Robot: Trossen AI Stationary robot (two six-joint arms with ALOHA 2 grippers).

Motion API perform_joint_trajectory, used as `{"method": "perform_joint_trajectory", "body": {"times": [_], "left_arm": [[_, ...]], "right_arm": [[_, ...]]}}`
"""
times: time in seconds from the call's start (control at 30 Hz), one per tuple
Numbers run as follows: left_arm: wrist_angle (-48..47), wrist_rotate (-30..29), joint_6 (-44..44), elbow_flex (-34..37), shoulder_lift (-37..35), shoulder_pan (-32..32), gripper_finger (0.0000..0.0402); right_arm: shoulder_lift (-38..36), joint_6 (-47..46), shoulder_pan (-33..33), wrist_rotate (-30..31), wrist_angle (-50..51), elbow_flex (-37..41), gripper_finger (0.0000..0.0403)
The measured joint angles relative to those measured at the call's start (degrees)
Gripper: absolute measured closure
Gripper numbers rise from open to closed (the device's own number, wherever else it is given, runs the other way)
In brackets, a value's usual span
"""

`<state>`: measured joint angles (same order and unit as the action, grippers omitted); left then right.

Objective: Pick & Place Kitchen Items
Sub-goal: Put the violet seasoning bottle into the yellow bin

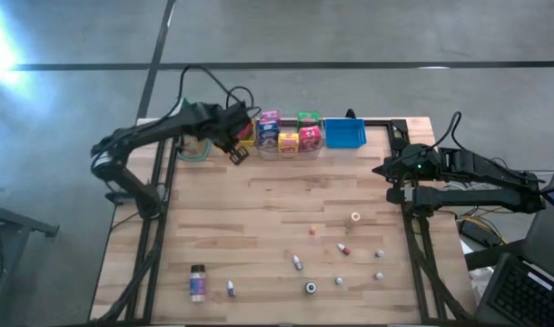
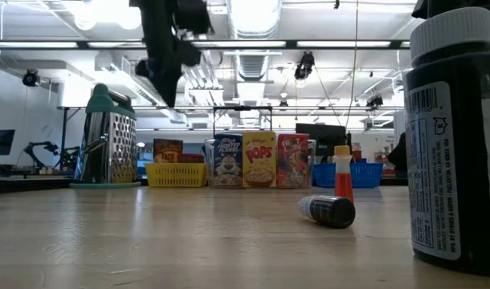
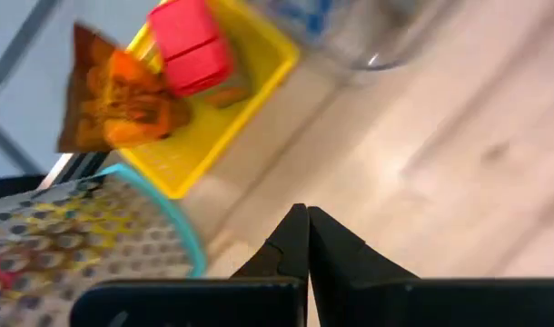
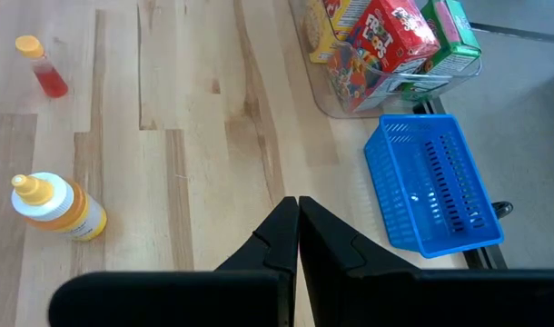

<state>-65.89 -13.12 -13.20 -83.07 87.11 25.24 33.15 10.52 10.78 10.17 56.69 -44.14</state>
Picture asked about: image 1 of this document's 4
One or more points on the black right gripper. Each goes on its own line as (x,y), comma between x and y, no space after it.
(418,163)

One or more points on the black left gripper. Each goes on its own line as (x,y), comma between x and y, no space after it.
(227,122)

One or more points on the Frosted Flakes mini cereal box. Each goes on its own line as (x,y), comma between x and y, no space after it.
(268,131)

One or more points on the pink mini cereal box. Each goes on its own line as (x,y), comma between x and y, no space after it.
(270,115)

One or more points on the Corn Pops mini cereal box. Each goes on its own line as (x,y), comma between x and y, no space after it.
(288,141)

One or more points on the green mini cereal box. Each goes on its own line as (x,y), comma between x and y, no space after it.
(309,118)

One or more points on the small grey bead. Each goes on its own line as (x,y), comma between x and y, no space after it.
(378,275)
(379,253)

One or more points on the Froot Loops mini cereal box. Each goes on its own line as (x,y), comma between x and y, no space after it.
(310,137)

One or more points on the orange bottle with yellow cap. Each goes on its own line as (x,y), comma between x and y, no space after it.
(312,230)

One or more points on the spice jar with purple label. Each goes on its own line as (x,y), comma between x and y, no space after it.
(197,284)

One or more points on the small purple dropper bottle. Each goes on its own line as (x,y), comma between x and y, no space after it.
(231,290)

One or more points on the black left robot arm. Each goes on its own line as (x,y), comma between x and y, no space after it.
(168,122)

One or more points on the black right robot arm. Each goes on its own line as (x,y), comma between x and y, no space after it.
(486,200)

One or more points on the yellow plastic basket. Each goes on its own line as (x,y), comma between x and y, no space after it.
(251,142)

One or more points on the blue plastic basket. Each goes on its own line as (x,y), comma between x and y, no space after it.
(345,134)

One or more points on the clear plastic bin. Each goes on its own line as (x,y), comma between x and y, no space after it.
(304,155)

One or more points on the small red dropper bottle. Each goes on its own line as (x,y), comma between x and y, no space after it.
(344,249)

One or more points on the black power strip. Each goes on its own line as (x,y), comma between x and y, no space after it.
(479,232)

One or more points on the black desk leg bar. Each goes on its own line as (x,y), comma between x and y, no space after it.
(495,256)

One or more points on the black-white round cap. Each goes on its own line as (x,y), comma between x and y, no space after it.
(310,288)

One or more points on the white bag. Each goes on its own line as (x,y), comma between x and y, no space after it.
(479,281)

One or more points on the grey laptop with keyboard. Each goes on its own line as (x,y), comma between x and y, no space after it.
(522,295)

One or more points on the black furniture stand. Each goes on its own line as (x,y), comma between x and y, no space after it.
(13,220)

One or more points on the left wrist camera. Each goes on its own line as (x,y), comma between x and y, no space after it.
(239,155)

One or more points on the black aluminium table frame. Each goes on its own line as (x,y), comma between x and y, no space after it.
(379,122)

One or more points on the black bracket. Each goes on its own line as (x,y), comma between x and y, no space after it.
(350,113)

